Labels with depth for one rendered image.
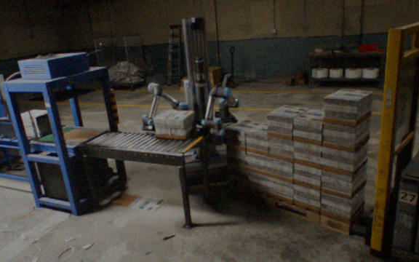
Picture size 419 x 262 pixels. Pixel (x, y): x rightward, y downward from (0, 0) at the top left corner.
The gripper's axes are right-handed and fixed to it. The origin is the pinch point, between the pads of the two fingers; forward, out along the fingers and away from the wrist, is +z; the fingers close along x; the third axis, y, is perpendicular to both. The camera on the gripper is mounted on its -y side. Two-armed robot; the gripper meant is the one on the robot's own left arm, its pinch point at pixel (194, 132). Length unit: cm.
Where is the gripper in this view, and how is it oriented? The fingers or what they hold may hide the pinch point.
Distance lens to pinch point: 384.6
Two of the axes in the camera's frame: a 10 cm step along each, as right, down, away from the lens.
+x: -3.9, 3.4, -8.5
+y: -0.9, -9.4, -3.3
